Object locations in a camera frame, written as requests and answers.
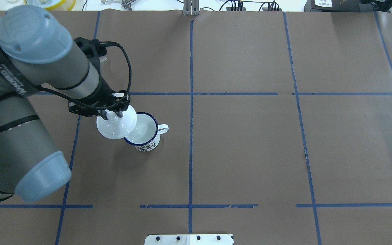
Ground yellow tape roll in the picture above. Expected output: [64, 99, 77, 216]
[23, 0, 76, 11]

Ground white enamel mug blue rim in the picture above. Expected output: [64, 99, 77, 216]
[124, 112, 169, 152]

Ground white enamel mug lid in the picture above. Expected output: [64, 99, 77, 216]
[96, 105, 137, 140]

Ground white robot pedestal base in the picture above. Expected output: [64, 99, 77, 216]
[144, 234, 234, 245]

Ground clear plastic funnel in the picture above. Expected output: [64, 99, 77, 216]
[99, 56, 109, 73]

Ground black computer box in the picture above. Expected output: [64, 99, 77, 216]
[304, 0, 378, 13]

